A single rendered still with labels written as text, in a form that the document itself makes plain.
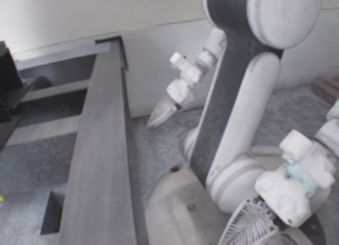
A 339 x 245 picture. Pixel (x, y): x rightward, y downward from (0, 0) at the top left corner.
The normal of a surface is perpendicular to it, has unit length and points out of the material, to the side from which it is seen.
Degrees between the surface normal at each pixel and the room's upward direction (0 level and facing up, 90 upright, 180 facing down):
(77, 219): 0
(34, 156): 90
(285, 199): 43
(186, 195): 75
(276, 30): 102
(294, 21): 90
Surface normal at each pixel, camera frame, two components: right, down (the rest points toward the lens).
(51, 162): 0.21, 0.50
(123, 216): -0.11, -0.84
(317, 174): -0.05, 0.16
